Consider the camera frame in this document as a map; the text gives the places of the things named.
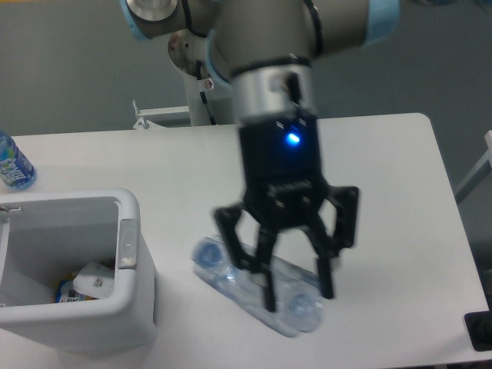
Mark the white paper bag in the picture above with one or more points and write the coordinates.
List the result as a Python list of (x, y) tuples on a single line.
[(95, 280)]

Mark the white left frame bracket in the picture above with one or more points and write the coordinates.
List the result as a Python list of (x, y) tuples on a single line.
[(172, 117)]

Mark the blue labelled water bottle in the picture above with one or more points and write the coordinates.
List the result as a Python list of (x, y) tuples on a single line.
[(17, 171)]

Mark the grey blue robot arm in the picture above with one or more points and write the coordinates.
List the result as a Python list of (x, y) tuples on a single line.
[(264, 51)]

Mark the clear plastic bottle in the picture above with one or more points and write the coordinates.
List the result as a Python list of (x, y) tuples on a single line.
[(299, 305)]

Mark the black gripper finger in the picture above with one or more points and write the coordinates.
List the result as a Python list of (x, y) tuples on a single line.
[(328, 246), (259, 263)]

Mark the yellow blue snack wrapper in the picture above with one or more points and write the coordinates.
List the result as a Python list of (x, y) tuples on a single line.
[(65, 291)]

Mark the black clamp at table corner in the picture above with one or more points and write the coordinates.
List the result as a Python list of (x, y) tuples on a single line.
[(479, 329)]

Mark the white trash can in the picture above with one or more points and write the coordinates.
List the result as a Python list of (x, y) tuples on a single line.
[(46, 236)]

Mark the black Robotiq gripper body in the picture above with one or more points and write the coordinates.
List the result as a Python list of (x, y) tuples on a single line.
[(284, 186)]

